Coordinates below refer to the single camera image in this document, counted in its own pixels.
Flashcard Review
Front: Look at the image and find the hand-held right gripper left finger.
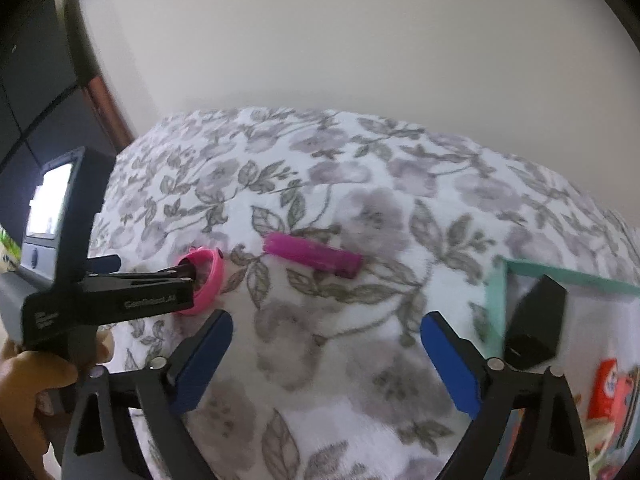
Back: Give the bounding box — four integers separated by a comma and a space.
62, 309, 234, 480

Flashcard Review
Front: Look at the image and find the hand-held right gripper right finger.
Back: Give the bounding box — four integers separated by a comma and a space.
420, 311, 591, 480

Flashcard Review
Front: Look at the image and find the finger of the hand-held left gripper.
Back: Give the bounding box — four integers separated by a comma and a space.
81, 264, 197, 327
86, 253, 123, 276

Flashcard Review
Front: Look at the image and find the teal cardboard box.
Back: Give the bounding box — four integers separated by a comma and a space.
482, 255, 640, 480

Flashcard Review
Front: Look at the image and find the pink plastic ring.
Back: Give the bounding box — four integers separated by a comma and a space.
172, 245, 224, 317

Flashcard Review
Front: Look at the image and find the black cube charger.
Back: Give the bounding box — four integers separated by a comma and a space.
502, 275, 568, 372

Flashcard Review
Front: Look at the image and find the red tube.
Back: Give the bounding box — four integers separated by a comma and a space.
586, 357, 633, 426

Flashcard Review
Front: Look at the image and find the magenta tube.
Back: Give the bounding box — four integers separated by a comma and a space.
262, 231, 363, 279

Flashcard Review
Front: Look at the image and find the person's left hand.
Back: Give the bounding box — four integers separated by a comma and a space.
0, 329, 115, 480

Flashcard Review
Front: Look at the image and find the floral blanket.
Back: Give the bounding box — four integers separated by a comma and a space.
87, 106, 640, 480

